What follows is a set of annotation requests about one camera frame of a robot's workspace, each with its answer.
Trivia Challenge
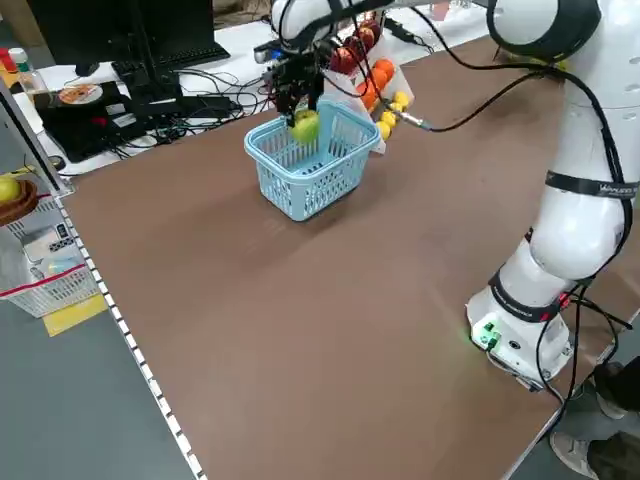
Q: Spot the black base cable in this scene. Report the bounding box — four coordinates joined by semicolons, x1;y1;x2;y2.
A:
524;284;634;431

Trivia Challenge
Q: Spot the black monitor stand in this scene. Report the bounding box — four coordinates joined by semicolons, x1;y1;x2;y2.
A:
124;0;185;119

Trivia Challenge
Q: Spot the white wire basket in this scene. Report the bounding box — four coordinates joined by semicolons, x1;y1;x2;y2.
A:
0;262;101;319

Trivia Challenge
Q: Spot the tiered fruit display stand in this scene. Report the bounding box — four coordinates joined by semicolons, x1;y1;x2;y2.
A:
322;19;416;156

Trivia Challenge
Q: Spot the round printed disc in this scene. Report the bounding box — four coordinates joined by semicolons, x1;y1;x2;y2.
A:
58;83;104;106

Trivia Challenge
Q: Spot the yellow apple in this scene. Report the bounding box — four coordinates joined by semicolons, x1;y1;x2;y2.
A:
0;175;22;204

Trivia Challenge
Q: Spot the black flat case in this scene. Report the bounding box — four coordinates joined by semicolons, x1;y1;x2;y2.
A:
33;79;151;164

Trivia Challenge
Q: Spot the black monitor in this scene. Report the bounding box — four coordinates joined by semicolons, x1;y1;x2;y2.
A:
27;0;217;77

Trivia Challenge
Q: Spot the small black power adapter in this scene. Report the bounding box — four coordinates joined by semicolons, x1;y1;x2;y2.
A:
383;17;417;44

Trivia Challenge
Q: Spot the brown bowl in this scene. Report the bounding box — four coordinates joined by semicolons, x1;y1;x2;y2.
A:
0;178;40;226

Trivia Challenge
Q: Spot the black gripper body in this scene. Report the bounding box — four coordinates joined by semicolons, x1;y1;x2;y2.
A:
265;47;327;104

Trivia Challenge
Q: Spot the aluminium frame post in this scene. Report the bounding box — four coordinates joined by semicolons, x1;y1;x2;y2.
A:
0;82;76;199

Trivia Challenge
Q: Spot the black keyboard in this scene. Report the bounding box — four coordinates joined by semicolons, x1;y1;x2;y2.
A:
112;43;232;76

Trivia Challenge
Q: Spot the slotted table edge rail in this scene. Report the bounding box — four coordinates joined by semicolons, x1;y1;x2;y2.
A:
58;194;209;480

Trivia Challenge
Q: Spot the person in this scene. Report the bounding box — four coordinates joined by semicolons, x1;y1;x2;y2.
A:
213;0;274;19
549;357;640;480

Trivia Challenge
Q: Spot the light blue plastic basket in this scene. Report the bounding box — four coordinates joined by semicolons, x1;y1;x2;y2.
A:
243;99;381;224

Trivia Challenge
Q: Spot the yellow sheet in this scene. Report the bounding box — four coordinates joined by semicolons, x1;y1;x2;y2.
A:
42;294;109;337

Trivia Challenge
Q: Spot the black power brick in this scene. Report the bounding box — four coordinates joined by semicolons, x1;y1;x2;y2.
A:
177;93;241;120

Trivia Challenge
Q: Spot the white capped bottle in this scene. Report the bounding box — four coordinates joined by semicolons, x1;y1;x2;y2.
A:
7;47;29;76

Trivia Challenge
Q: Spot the clear bottle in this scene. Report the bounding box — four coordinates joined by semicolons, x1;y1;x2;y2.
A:
19;69;49;99

